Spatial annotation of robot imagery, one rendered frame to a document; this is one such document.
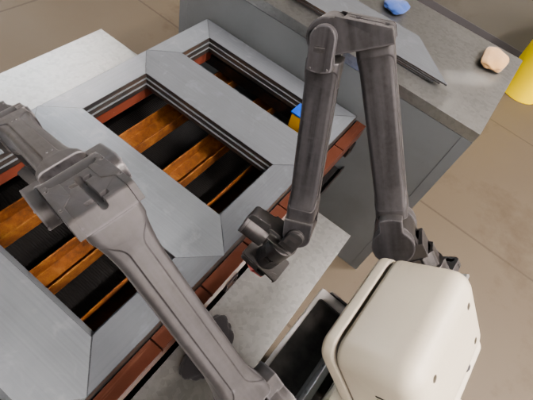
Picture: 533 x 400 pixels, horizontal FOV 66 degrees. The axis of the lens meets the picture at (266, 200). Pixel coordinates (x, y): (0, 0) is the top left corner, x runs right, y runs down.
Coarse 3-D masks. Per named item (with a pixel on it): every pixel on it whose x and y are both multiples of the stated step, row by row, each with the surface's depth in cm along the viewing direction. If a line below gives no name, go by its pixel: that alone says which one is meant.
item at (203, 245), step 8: (216, 224) 114; (208, 232) 112; (216, 232) 113; (200, 240) 110; (208, 240) 111; (216, 240) 111; (192, 248) 108; (200, 248) 109; (208, 248) 109; (176, 256) 106; (184, 256) 107; (192, 256) 107
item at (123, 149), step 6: (120, 138) 124; (108, 144) 122; (114, 144) 122; (120, 144) 123; (126, 144) 123; (114, 150) 121; (120, 150) 121; (126, 150) 122; (132, 150) 122; (120, 156) 120; (126, 156) 121
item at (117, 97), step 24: (192, 48) 156; (216, 48) 161; (240, 72) 160; (120, 96) 137; (168, 96) 141; (288, 96) 154; (192, 120) 140; (240, 144) 135; (0, 168) 114; (264, 168) 134; (288, 192) 132; (240, 240) 117; (216, 264) 109; (192, 288) 103; (72, 312) 96
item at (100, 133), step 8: (96, 128) 124; (104, 128) 125; (80, 136) 121; (88, 136) 122; (96, 136) 122; (104, 136) 123; (112, 136) 124; (64, 144) 118; (72, 144) 119; (80, 144) 120; (88, 144) 120; (104, 144) 121
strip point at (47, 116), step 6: (36, 108) 124; (42, 108) 124; (48, 108) 125; (54, 108) 125; (60, 108) 126; (66, 108) 126; (72, 108) 127; (78, 108) 127; (36, 114) 122; (42, 114) 123; (48, 114) 123; (54, 114) 124; (60, 114) 124; (66, 114) 125; (42, 120) 122; (48, 120) 122; (54, 120) 122; (60, 120) 123; (42, 126) 120; (48, 126) 121
